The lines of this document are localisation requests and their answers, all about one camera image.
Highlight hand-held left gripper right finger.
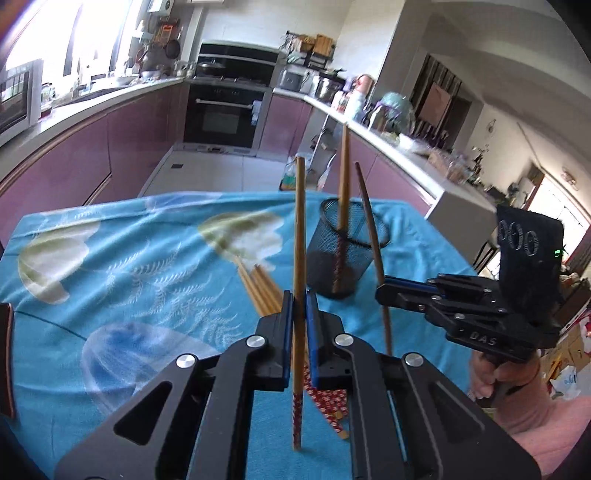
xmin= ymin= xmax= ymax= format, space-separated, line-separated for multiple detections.
xmin=305 ymin=292 xmax=542 ymax=480

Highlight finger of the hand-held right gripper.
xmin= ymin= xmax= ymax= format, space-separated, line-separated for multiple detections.
xmin=382 ymin=274 xmax=500 ymax=302
xmin=376 ymin=284 xmax=439 ymax=320

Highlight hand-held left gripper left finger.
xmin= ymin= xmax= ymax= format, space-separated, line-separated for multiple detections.
xmin=55 ymin=291 xmax=296 ymax=480

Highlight wooden chopstick with red end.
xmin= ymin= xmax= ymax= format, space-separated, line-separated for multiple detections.
xmin=291 ymin=156 xmax=306 ymax=452
xmin=353 ymin=161 xmax=394 ymax=357
xmin=242 ymin=271 xmax=347 ymax=416
xmin=331 ymin=124 xmax=350 ymax=296
xmin=253 ymin=264 xmax=284 ymax=309

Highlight chopsticks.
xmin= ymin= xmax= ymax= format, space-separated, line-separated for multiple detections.
xmin=235 ymin=256 xmax=349 ymax=440

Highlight black mesh utensil holder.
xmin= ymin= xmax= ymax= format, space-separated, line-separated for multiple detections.
xmin=305 ymin=198 xmax=392 ymax=300

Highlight person's right forearm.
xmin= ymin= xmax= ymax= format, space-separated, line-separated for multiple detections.
xmin=480 ymin=369 xmax=591 ymax=476

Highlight person's right hand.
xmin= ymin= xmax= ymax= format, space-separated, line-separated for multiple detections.
xmin=468 ymin=353 xmax=541 ymax=409

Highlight white counter end panel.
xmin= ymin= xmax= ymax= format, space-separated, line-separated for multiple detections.
xmin=425 ymin=189 xmax=499 ymax=273

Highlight white plastic bag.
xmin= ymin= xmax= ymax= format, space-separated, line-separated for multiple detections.
xmin=549 ymin=367 xmax=578 ymax=400

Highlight blue printed tablecloth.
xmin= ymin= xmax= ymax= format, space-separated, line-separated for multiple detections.
xmin=0 ymin=191 xmax=478 ymax=480

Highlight teal round container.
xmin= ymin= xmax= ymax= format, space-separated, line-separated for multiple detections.
xmin=381 ymin=92 xmax=411 ymax=132

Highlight dark wooden door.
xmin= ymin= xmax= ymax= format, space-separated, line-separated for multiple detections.
xmin=411 ymin=54 xmax=462 ymax=134

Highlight purple base cabinet run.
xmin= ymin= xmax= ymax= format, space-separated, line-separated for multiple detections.
xmin=0 ymin=82 xmax=190 ymax=250
xmin=259 ymin=95 xmax=437 ymax=213

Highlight stainless steel pot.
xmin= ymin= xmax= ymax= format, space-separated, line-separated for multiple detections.
xmin=314 ymin=76 xmax=345 ymax=103

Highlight black built-in oven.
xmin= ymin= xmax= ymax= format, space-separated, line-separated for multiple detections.
xmin=183 ymin=83 xmax=269 ymax=149

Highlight grey rice cooker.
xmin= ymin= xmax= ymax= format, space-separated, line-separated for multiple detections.
xmin=278 ymin=69 xmax=311 ymax=92

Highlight black cooker hood panel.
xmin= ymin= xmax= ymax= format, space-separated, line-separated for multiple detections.
xmin=198 ymin=42 xmax=279 ymax=86

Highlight brown wooden chair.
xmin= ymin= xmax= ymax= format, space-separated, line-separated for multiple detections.
xmin=0 ymin=302 xmax=17 ymax=420

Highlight silver microwave oven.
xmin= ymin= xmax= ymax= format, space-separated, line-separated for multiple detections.
xmin=0 ymin=59 xmax=44 ymax=146

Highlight bright kitchen window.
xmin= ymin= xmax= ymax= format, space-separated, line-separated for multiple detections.
xmin=4 ymin=0 xmax=134 ymax=88

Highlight black wall shelf rack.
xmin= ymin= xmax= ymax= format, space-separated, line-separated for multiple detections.
xmin=281 ymin=32 xmax=335 ymax=70

